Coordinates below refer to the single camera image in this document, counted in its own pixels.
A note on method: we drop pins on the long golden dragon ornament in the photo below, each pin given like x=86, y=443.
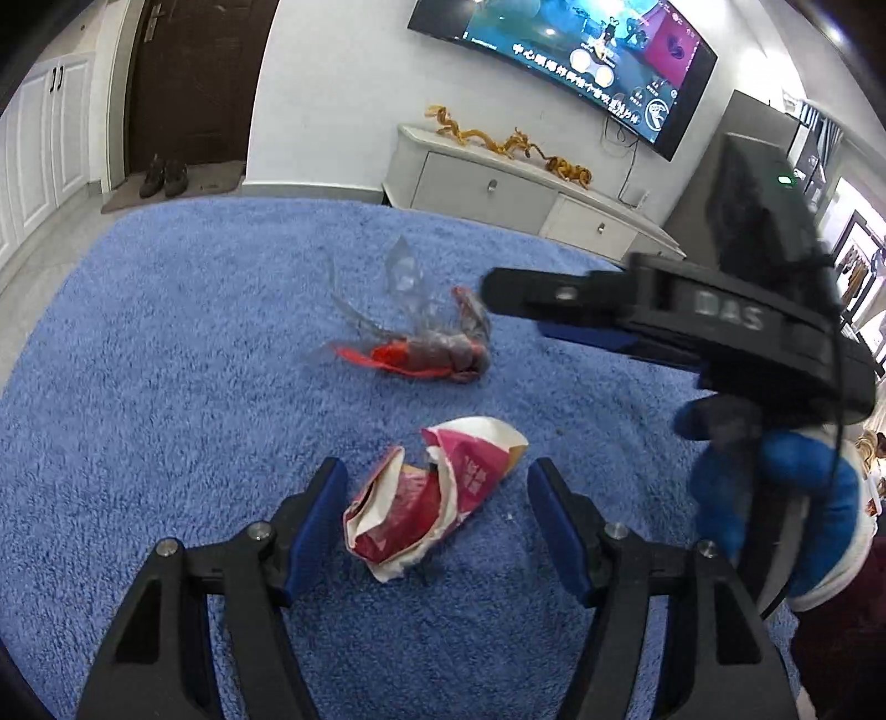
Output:
x=498, y=143

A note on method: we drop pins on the dark brown door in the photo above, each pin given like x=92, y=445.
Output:
x=201, y=83

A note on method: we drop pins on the small golden ornament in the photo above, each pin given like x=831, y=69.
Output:
x=569, y=172

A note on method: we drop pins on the dark shoe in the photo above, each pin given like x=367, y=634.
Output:
x=176, y=180
x=151, y=180

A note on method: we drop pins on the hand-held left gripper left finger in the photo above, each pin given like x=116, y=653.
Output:
x=315, y=526

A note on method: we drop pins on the brown door mat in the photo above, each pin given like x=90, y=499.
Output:
x=214, y=181

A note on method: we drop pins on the wall-mounted television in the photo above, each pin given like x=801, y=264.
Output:
x=554, y=48

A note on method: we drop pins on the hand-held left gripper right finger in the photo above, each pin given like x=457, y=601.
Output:
x=561, y=533

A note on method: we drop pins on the white wardrobe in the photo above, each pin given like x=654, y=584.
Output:
x=41, y=152

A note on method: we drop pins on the white TV cabinet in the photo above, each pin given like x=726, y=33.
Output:
x=471, y=187

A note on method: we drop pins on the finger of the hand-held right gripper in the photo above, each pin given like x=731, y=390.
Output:
x=595, y=336
x=554, y=294

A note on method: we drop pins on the clear plastic red wrapper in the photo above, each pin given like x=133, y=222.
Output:
x=429, y=353

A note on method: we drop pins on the person's right hand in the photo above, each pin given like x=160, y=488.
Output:
x=796, y=498

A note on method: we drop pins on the blue shaggy rug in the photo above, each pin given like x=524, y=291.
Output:
x=173, y=381

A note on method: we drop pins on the red and white paper wrapper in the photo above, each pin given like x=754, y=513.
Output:
x=415, y=505

